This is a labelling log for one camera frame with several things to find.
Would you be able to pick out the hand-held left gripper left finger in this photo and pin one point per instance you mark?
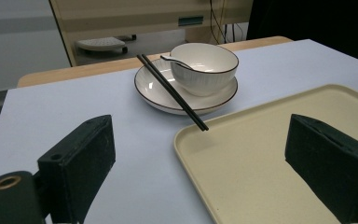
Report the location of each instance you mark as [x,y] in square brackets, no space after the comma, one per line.
[77,165]

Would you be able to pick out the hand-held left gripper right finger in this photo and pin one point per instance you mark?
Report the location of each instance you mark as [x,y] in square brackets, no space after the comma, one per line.
[329,161]

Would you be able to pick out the beige plastic tray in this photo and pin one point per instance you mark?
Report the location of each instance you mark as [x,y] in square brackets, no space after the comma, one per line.
[248,161]

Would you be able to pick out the white plate with dark rim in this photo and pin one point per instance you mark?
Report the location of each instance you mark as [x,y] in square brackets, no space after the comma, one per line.
[155,90]

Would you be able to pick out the black chopstick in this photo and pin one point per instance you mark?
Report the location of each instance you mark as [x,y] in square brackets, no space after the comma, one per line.
[167,91]
[174,88]

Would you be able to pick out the white wheeled platform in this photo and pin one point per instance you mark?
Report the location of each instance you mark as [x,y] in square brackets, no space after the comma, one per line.
[101,44]

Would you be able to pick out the dark curtain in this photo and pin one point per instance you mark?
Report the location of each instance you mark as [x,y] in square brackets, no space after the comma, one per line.
[317,21]

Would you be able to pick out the white ceramic spoon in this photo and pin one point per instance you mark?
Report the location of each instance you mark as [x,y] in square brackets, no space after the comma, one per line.
[175,61]

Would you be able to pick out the white bowl with dark rim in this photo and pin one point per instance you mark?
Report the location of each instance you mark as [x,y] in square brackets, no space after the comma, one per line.
[199,79]

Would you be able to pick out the beige cabinet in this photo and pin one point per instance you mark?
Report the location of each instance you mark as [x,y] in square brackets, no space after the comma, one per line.
[130,21]

